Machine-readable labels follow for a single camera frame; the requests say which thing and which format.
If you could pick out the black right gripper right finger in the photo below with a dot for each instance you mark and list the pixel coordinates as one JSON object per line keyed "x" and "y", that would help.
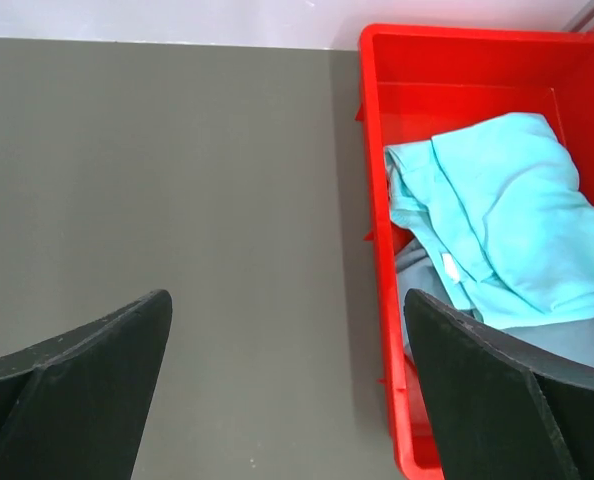
{"x": 499, "y": 408}

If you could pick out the grey-blue t-shirt in bin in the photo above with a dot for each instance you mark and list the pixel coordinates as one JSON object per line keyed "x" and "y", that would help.
{"x": 572, "y": 340}

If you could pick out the turquoise t-shirt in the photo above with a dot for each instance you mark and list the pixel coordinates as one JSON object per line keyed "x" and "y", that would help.
{"x": 498, "y": 208}

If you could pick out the red plastic bin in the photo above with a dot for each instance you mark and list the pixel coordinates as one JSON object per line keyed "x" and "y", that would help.
{"x": 417, "y": 81}

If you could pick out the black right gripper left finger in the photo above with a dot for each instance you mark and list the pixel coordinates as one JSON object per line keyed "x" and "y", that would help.
{"x": 75, "y": 406}

